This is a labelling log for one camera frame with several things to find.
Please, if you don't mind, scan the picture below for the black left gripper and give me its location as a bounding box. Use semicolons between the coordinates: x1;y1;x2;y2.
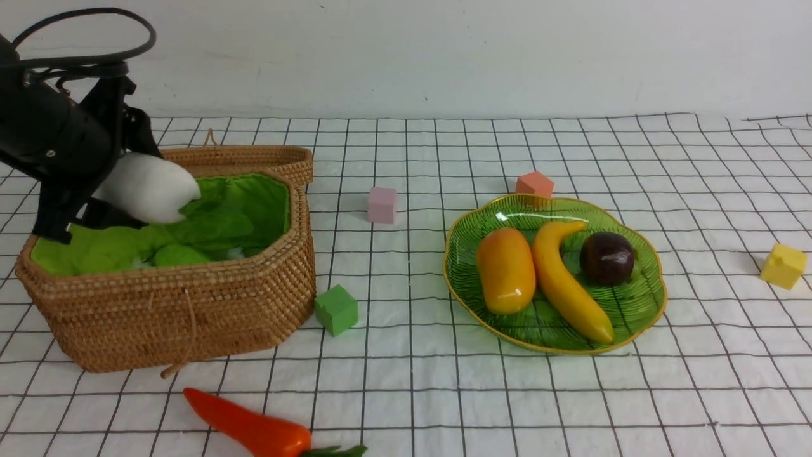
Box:
2;75;160;245

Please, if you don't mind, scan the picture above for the white radish toy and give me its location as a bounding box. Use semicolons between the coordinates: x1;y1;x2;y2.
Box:
92;152;201;225

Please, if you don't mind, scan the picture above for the green chayote gourd toy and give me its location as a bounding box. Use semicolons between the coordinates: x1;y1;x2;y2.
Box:
151;244;211;267

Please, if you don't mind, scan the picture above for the orange mango toy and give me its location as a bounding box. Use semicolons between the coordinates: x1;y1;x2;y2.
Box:
476;227;536;315

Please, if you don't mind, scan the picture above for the yellow banana toy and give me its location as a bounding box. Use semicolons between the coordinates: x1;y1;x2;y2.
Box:
532;220;615;345

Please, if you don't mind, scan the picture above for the purple mangosteen toy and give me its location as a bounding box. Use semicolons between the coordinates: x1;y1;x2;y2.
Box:
579;232;638;287

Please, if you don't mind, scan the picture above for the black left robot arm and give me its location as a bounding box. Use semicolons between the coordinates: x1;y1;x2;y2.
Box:
1;39;160;245

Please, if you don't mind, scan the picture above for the woven rattan basket green lining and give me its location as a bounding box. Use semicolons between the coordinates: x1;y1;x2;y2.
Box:
15;168;317;376

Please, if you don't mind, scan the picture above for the green foam cube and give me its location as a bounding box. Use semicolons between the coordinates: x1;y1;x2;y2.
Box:
314;284;359;336

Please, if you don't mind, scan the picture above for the red chili pepper toy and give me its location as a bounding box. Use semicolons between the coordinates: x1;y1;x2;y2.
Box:
183;388;367;456

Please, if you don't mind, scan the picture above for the pink foam cube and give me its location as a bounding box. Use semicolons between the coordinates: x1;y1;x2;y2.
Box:
367;186;398;225

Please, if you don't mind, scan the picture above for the orange foam cube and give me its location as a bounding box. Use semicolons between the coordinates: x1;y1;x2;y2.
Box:
515;170;554;199

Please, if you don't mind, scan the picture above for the green glass leaf plate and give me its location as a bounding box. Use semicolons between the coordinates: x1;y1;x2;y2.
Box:
443;194;667;355

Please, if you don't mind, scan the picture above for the white black grid tablecloth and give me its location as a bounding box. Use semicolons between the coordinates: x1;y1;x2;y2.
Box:
1;114;811;456

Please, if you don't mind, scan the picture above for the yellow foam cube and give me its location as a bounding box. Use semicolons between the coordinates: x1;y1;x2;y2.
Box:
760;243;808;290

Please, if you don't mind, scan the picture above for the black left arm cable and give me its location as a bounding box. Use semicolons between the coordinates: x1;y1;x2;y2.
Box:
10;8;157;70

